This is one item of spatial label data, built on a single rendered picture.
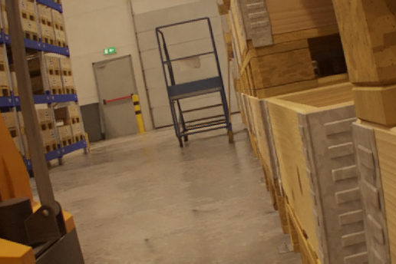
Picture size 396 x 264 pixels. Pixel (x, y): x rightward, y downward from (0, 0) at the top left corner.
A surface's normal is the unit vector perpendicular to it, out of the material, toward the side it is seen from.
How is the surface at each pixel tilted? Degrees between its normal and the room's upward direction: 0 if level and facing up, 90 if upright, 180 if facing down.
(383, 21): 90
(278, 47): 90
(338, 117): 90
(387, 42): 90
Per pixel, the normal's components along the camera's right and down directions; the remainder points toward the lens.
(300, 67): -0.05, 0.06
